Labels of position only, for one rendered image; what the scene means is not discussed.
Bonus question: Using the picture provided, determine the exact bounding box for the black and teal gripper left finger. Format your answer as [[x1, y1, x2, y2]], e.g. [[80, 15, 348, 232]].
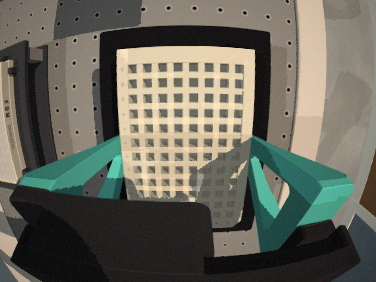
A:
[[17, 135, 124, 199]]

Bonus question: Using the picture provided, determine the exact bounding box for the grey perforated base plate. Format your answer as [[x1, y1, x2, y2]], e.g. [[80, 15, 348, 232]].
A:
[[0, 0, 299, 257]]

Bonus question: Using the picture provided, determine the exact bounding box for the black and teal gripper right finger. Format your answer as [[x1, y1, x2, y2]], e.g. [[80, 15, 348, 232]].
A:
[[248, 135, 354, 253]]

